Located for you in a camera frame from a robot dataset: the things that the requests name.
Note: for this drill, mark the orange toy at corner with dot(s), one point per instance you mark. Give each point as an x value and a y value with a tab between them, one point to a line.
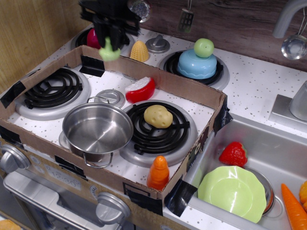
7	224

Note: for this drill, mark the orange toy carrot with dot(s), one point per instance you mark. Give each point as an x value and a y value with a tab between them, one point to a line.
297	216

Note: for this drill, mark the silver stove knob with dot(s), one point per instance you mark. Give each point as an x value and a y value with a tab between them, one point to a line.
112	97
157	45

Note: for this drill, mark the yellow toy potato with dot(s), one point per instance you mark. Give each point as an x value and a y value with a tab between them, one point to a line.
158	116

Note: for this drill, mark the green toy apple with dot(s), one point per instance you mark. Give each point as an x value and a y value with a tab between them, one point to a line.
203	47

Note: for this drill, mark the red toy strawberry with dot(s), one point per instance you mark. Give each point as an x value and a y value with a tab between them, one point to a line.
234	154

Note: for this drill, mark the dark red toy eggplant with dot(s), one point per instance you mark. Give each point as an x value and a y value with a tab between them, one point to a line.
92	40

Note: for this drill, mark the silver sink basin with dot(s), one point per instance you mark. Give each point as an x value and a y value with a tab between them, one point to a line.
280	156

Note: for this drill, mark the back right black burner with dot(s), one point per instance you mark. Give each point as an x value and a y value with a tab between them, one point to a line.
218	81

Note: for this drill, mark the silver back stove knob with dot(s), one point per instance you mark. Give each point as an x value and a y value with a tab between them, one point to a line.
157	45

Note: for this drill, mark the orange toy pepper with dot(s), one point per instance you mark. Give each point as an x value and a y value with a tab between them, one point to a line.
303	195

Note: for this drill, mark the hanging metal spatula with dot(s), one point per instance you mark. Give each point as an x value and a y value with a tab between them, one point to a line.
186	19

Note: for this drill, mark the red white toy cheese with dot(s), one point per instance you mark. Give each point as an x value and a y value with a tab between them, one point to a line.
141	90

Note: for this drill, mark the yellow toy corn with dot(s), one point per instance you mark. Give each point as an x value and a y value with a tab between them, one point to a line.
139	52

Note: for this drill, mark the front left black burner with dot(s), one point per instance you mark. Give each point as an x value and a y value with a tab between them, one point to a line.
55	96

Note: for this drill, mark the stainless steel pot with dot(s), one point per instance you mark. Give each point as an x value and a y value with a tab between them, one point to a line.
94	131

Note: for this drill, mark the light green toy plate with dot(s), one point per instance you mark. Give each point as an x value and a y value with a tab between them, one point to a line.
235	190

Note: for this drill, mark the metal bowl under plate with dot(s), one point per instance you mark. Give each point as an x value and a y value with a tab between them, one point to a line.
269	192

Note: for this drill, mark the green toy broccoli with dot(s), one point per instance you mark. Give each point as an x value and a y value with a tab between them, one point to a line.
107	53

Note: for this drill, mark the brown cardboard fence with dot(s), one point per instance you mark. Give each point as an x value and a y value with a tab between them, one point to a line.
177	193

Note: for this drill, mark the silver centre stove knob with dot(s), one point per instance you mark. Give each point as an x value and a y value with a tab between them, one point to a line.
112	97

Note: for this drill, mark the silver oven door handle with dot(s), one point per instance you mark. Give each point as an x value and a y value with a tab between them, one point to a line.
47	200

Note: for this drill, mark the silver oven knob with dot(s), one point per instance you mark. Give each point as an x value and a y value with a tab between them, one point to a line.
13	159
111	209

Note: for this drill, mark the grey toy faucet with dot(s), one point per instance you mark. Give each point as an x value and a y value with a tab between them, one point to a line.
290	112

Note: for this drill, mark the hanging metal ladle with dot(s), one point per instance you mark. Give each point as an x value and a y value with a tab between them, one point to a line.
294	47

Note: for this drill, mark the silver right oven knob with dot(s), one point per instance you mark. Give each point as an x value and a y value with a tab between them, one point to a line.
111	209

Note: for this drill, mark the hanging metal skimmer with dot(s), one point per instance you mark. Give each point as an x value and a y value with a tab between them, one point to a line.
141	8

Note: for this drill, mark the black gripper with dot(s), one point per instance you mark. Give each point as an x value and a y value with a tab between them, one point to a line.
110	18

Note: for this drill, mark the orange toy carrot bottle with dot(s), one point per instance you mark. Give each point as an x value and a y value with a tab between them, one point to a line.
158	176

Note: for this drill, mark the silver left oven knob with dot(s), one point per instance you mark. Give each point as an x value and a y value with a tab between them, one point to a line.
13	159

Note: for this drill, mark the light blue toy bowl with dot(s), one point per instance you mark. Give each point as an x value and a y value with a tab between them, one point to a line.
192	66

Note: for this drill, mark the front right black burner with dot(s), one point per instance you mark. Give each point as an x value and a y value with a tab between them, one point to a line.
149	142

